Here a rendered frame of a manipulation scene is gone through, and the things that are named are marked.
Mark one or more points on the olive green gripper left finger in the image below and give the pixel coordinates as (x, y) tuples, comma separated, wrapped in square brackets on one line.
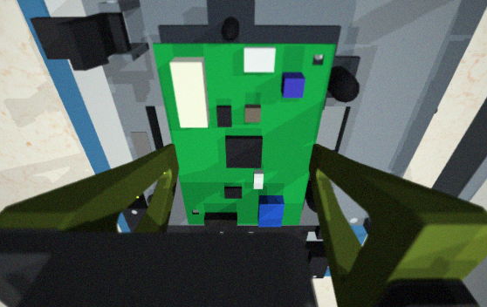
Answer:
[(95, 203)]

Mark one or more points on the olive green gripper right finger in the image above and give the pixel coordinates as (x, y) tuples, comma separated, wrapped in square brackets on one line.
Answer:
[(417, 233)]

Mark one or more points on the green circuit board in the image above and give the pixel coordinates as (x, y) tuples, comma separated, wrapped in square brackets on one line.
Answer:
[(243, 118)]

